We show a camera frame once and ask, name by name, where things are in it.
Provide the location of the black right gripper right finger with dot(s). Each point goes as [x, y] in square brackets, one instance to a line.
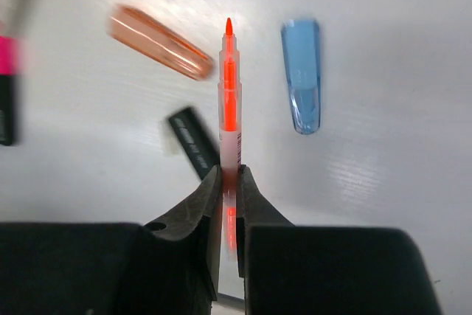
[290, 269]

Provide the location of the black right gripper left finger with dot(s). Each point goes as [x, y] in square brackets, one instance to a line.
[167, 266]

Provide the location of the orange thin pen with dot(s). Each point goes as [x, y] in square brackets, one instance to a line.
[229, 111]

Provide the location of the black orange highlighter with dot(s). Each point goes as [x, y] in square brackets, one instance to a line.
[195, 139]

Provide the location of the black pink highlighter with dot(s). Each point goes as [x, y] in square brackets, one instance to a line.
[14, 18]

